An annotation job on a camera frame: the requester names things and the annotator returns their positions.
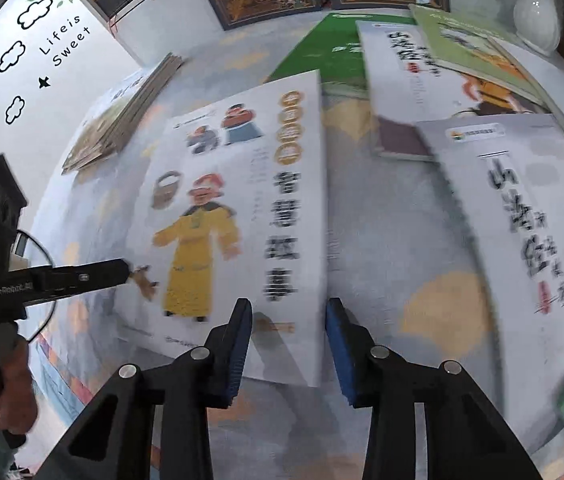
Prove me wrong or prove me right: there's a white book green-robed figure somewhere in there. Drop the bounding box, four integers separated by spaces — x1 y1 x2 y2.
416 112 564 466

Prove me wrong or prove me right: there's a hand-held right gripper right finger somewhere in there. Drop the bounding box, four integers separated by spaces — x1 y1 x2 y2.
324 297 545 480

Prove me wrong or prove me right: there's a white book yellow-robed figure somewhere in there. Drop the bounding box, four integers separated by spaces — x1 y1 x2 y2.
114 70 330 388

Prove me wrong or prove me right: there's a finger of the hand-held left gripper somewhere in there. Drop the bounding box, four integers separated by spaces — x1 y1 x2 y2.
24 258 130 306

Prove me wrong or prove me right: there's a white book orange figure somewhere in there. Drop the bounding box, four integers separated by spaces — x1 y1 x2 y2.
356 20 553 161

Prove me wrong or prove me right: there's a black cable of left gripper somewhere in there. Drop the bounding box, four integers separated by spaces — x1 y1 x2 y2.
12 230 58 341

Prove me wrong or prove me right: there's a black wall lettering sticker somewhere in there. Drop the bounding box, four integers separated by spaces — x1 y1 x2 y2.
39 15 93 68

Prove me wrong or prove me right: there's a white ribbed vase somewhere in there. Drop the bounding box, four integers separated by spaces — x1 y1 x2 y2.
513 0 563 56

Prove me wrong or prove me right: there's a cloud wall sticker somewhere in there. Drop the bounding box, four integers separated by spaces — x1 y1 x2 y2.
0 40 28 73
17 0 55 28
4 96 27 125

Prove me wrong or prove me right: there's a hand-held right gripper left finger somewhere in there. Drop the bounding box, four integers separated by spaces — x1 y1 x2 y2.
49 297 254 480

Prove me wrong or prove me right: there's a light green book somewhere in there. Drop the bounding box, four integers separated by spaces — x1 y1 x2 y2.
409 4 553 106

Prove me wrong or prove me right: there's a stack of thin books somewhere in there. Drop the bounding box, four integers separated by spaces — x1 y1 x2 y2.
61 52 185 176

